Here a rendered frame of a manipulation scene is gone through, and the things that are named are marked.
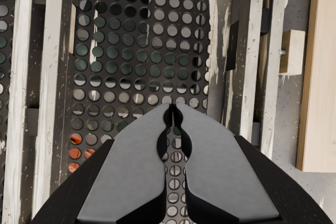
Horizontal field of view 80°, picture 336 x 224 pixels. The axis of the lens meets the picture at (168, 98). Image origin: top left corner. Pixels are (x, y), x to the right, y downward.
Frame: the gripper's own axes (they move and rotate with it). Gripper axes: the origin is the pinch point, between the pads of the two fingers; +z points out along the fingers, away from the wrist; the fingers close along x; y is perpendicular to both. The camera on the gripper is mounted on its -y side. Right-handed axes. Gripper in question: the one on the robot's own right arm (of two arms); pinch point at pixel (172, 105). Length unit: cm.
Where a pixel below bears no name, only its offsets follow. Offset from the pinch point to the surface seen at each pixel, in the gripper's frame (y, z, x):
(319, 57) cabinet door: 6.0, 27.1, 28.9
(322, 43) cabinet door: 3.5, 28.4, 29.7
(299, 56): 5.0, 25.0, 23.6
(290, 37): 1.7, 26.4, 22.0
